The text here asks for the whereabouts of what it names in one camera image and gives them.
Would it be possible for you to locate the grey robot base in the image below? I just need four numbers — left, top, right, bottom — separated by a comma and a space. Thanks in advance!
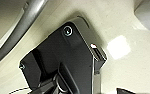
18, 17, 109, 94

